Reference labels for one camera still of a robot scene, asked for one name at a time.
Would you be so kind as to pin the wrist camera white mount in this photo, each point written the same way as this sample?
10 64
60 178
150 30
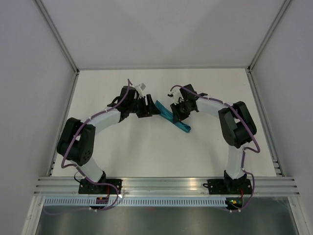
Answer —
140 90
176 96

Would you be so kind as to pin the right aluminium frame post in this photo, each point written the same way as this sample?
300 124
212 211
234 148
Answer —
271 30

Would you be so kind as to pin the teal cloth napkin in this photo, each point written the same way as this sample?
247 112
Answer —
168 115

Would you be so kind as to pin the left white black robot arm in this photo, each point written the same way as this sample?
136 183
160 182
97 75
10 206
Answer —
76 143

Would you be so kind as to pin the left aluminium frame post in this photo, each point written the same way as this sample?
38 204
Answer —
55 32

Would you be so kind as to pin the aluminium frame post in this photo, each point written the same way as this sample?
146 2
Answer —
271 30
55 32

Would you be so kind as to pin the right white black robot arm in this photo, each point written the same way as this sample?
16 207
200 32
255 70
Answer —
238 130

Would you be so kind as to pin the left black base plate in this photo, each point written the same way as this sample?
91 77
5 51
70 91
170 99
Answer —
86 187

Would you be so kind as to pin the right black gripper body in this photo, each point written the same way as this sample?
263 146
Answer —
181 110

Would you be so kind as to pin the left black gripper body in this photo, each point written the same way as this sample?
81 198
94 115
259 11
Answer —
141 108

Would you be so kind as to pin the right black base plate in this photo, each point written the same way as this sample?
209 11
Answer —
231 187

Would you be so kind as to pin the left table edge rail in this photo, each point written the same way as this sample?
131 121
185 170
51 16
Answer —
66 102

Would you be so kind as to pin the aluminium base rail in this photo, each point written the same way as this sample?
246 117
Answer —
168 186

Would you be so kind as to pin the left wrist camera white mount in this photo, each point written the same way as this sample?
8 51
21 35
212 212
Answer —
140 90

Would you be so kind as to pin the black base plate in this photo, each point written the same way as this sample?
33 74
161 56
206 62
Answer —
231 187
86 187

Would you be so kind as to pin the white slotted cable duct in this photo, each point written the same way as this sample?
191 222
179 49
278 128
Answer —
136 201

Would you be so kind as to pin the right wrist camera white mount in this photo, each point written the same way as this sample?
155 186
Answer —
176 96

